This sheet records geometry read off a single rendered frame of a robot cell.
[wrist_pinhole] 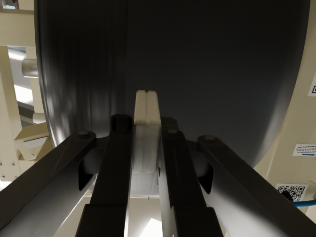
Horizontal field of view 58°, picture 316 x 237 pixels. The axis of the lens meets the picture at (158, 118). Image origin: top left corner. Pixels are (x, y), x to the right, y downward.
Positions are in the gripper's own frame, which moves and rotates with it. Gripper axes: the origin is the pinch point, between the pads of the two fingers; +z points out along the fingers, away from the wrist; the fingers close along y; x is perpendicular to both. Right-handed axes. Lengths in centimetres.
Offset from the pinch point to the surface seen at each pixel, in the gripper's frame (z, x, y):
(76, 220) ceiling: 364, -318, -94
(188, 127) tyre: 11.7, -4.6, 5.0
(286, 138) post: 34.8, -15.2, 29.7
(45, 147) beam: 72, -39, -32
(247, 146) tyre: 12.7, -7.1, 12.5
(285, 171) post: 36, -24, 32
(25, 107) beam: 695, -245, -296
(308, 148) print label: 35, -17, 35
